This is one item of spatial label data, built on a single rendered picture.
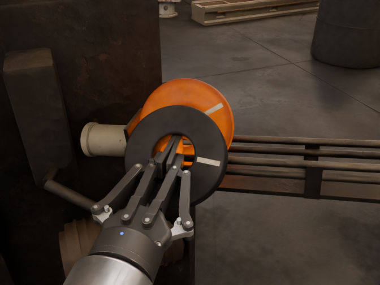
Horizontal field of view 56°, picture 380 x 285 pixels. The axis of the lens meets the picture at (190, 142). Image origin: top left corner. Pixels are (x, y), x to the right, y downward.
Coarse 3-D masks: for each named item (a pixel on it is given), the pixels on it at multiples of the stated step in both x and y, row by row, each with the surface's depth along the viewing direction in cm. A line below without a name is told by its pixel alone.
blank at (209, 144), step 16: (160, 112) 54; (176, 112) 53; (192, 112) 53; (144, 128) 54; (160, 128) 53; (176, 128) 53; (192, 128) 52; (208, 128) 52; (128, 144) 54; (144, 144) 53; (160, 144) 55; (192, 144) 52; (208, 144) 51; (224, 144) 51; (128, 160) 53; (144, 160) 53; (208, 160) 50; (224, 160) 50; (192, 176) 50; (208, 176) 50; (176, 192) 50; (192, 192) 50; (208, 192) 50; (176, 208) 51
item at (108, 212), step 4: (104, 208) 43; (108, 208) 43; (104, 212) 43; (108, 212) 43; (112, 212) 44; (96, 216) 43; (100, 216) 43; (104, 216) 43; (108, 216) 43; (96, 220) 43; (100, 220) 42; (104, 220) 42
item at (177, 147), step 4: (176, 136) 54; (180, 136) 54; (176, 140) 53; (180, 140) 53; (176, 144) 52; (180, 144) 54; (172, 148) 51; (176, 148) 51; (180, 148) 54; (172, 152) 51; (176, 152) 51; (180, 152) 54; (172, 156) 50; (168, 160) 49; (172, 160) 49; (168, 164) 49; (172, 164) 50; (168, 168) 49
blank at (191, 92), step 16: (176, 80) 57; (192, 80) 56; (160, 96) 57; (176, 96) 57; (192, 96) 56; (208, 96) 55; (144, 112) 58; (208, 112) 56; (224, 112) 55; (224, 128) 55
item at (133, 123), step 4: (140, 108) 60; (140, 112) 59; (136, 116) 58; (132, 120) 57; (136, 120) 58; (128, 124) 56; (132, 124) 57; (136, 124) 58; (124, 128) 55; (128, 128) 55; (132, 128) 57; (124, 132) 55; (128, 132) 55; (128, 136) 55
